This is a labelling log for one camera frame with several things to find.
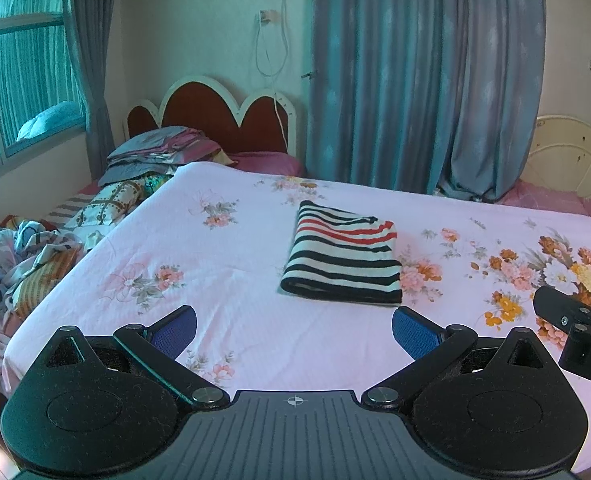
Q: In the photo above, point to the cream metal headboard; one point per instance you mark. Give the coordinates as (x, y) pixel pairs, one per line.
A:
(570, 155)

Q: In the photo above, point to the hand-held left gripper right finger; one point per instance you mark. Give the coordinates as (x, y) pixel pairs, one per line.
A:
(415, 332)

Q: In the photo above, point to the lattice patterned quilt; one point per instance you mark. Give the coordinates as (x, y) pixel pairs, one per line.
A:
(115, 205)

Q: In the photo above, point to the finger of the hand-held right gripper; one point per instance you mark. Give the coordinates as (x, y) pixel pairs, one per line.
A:
(555, 302)

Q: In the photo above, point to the striped knit sweater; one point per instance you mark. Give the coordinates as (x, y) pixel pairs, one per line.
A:
(343, 255)

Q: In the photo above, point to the blue-grey curtain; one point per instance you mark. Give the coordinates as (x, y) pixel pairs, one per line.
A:
(400, 85)

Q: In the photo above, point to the window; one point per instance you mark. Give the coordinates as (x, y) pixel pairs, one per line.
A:
(30, 60)

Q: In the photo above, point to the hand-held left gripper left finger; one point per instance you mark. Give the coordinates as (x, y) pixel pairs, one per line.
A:
(174, 334)

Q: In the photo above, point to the curtain tieback hook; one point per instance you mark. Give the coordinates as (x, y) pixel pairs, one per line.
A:
(309, 75)

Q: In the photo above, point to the magenta pillow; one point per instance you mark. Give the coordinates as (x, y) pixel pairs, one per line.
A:
(265, 162)

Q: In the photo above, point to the teal quilt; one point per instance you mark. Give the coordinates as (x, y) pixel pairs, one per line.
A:
(50, 120)

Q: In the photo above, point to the grey window curtain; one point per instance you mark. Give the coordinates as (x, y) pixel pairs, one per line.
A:
(93, 60)

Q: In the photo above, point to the red headboard with white trim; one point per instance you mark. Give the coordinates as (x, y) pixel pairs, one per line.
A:
(200, 115)

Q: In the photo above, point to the bed with pink floral sheet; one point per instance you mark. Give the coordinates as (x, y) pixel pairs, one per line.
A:
(225, 270)

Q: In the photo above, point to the crumpled patterned blanket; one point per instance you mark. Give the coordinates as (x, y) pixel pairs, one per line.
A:
(20, 250)

